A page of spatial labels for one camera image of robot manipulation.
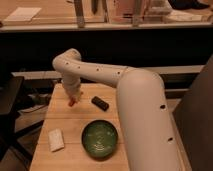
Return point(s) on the white sponge block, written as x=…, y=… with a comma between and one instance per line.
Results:
x=56, y=141

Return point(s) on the black rectangular block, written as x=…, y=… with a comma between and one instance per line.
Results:
x=100, y=103

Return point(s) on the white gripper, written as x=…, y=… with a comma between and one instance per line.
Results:
x=72, y=88

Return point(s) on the white paper sheet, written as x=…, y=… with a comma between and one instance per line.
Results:
x=21, y=14

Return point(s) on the dark panel at right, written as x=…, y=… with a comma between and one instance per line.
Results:
x=194, y=119

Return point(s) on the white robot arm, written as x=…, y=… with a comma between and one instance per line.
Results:
x=145, y=121

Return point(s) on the green ceramic bowl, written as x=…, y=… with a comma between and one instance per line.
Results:
x=99, y=139

